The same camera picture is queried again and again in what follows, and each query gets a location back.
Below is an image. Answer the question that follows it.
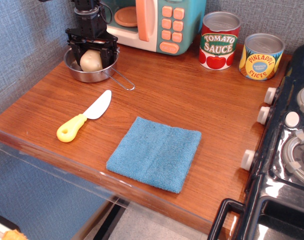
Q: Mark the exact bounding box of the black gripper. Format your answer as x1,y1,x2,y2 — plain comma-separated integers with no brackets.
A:
65,7,118,69

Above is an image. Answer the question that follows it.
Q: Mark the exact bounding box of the beige toy potato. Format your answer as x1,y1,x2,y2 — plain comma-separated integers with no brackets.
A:
80,49,103,72

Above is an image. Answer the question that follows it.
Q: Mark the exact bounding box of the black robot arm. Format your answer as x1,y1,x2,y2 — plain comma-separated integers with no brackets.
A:
65,0,118,68

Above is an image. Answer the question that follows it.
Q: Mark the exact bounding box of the blue folded cloth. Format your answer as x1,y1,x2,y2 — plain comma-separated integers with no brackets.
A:
106,117,202,194

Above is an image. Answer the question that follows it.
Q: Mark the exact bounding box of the small steel saucepan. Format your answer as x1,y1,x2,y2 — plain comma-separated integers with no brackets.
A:
63,48,135,91

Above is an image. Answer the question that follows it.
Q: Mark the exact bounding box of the teal toy microwave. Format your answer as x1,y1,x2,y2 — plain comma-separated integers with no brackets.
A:
103,0,206,56

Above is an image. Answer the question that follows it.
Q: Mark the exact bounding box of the tomato sauce can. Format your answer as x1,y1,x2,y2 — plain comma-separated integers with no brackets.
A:
199,11,241,70

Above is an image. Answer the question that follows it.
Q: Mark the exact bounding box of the pineapple slices can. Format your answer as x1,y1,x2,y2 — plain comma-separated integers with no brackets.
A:
239,33,285,81

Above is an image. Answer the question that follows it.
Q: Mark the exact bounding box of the white stove knob middle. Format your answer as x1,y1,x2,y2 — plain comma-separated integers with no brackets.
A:
257,106,270,125

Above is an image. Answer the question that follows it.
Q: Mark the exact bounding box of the white stove knob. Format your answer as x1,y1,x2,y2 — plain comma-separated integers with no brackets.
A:
257,106,270,125
264,87,277,105
241,149,256,171

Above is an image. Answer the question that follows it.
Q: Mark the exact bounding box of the white stove knob upper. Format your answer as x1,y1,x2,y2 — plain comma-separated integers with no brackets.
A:
264,87,277,105

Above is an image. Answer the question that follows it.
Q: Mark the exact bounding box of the white stove knob lower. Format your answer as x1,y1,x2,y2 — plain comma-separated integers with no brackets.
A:
241,149,256,171

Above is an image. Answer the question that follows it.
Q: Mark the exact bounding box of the orange fuzzy object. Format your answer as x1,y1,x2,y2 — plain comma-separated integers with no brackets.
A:
2,229,27,240

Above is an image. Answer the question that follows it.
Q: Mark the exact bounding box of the white round stove button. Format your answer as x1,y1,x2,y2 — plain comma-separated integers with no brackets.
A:
285,111,300,128

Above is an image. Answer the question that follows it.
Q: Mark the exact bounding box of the grey stove burner front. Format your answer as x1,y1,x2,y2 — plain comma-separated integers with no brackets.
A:
282,129,304,182

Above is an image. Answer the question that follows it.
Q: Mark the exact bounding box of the black toy stove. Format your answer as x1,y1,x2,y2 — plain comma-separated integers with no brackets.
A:
239,42,304,240

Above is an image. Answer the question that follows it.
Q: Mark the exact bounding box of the yellow handled toy knife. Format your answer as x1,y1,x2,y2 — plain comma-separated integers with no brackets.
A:
56,90,112,143

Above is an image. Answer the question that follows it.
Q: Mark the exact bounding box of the black oven door handle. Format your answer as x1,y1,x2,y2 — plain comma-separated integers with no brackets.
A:
208,198,245,240

